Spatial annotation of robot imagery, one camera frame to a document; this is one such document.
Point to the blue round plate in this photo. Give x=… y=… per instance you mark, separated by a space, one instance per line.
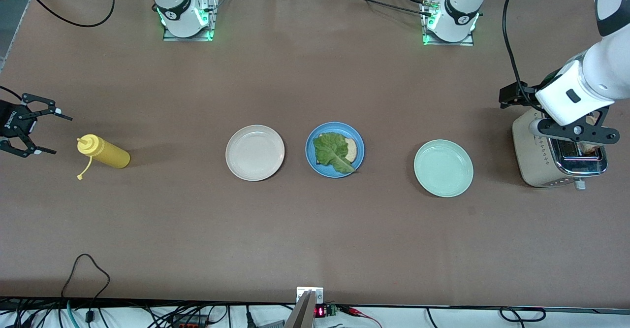
x=339 y=126

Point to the green lettuce leaf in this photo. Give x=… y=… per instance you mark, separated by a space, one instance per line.
x=330 y=150

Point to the red LED display module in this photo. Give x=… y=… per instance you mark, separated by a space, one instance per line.
x=326 y=311

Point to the beige round plate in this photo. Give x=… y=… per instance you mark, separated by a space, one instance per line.
x=255 y=153

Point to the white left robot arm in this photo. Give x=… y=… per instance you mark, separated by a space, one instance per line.
x=590 y=72

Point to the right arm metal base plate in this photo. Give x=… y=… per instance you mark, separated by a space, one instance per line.
x=187 y=38

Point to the toasted brown bread slice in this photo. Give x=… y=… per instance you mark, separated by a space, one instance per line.
x=590 y=147
x=351 y=149

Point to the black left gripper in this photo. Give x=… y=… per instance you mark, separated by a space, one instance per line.
x=512 y=95

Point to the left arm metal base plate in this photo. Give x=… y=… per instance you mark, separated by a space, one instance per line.
x=450 y=43

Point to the beige chrome toaster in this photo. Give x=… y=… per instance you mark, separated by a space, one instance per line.
x=534 y=160

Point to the pale green round plate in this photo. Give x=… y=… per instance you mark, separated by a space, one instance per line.
x=443 y=168

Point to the grey metal camera mount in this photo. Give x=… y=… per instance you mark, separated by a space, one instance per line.
x=307 y=296

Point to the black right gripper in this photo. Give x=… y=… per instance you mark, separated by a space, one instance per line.
x=10 y=122

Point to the yellow squeeze sauce bottle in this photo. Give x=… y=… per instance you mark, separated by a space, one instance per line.
x=110 y=154

